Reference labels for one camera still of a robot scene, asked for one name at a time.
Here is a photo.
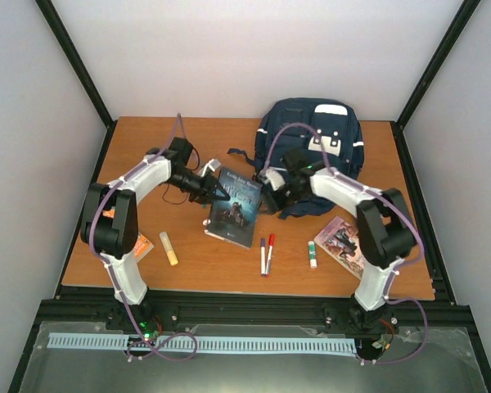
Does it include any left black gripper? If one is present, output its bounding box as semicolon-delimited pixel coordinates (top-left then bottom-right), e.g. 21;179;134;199
166;169;230;204

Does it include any dark blue Wuthering Heights book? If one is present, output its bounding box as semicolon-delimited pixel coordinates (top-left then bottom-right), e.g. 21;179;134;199
205;167;261;248

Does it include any pink illustrated paperback book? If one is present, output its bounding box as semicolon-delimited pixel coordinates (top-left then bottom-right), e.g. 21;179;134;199
314;216;366;280

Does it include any navy blue backpack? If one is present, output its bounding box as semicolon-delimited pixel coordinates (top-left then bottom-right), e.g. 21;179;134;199
248;97;364;219

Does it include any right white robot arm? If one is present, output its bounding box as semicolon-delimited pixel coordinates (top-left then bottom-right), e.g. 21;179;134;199
259;148;421;332

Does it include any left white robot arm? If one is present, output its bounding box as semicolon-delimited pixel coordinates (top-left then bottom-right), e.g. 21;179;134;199
80;138;230;330

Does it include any red capped marker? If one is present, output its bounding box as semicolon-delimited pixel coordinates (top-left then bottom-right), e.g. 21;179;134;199
265;233;275;276

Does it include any purple capped marker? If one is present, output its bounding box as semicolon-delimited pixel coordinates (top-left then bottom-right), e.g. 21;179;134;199
260;237;267;277

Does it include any green white glue stick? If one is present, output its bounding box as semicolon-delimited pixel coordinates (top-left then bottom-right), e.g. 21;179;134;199
308;241;318;269

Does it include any yellow glue stick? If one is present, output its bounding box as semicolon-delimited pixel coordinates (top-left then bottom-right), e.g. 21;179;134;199
159;232;178;266

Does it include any orange Treehouse paperback book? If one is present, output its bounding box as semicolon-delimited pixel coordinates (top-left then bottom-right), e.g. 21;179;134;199
133;233;154;263

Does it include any clear acrylic front plate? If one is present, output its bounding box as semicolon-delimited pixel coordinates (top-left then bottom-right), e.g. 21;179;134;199
18;323;486;392

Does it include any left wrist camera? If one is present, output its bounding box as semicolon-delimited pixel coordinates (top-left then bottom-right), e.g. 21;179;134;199
197;159;221;177

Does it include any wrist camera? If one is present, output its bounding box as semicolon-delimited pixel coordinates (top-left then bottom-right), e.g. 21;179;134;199
258;167;286;192
197;159;221;177

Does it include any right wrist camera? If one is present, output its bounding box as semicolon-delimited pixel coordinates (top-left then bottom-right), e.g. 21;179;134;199
258;167;286;192

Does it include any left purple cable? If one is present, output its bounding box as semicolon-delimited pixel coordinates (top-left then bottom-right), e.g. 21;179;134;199
88;112;198;363

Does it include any purple cable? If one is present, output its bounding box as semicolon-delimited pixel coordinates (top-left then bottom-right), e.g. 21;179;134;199
88;112;198;363
264;122;430;366

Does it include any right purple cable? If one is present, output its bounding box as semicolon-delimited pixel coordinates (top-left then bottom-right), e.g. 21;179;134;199
264;122;430;366

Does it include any black aluminium frame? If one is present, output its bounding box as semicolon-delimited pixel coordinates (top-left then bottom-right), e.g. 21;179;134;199
9;1;491;392

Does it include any light blue cable duct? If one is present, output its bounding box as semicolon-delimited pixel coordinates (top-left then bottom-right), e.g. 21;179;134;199
47;332;357;357

